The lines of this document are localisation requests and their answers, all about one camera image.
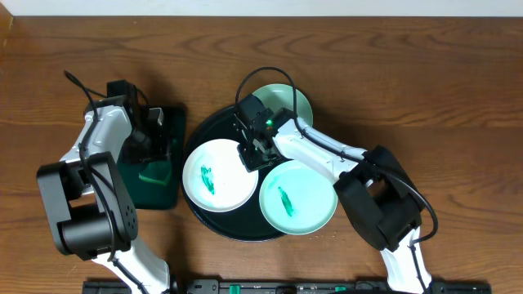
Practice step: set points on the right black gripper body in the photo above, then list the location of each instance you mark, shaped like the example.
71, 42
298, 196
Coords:
253, 157

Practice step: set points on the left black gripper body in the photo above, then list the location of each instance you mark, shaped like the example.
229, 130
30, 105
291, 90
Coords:
153, 149

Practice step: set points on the green sponge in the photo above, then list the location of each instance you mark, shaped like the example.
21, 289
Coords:
157, 173

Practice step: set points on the white plate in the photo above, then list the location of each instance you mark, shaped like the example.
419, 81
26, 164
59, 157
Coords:
215, 179

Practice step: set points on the mint green plate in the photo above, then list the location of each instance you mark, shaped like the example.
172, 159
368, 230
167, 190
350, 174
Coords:
297, 200
276, 96

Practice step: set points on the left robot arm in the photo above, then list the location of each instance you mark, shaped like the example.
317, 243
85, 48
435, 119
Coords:
89, 210

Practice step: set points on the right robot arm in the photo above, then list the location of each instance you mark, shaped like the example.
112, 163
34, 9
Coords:
379, 199

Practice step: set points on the rectangular black tray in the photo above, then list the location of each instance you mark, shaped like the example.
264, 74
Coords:
158, 197

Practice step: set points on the round black tray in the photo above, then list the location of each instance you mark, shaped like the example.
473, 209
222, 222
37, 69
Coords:
245, 223

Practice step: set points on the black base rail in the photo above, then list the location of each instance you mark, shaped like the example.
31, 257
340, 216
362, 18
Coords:
209, 286

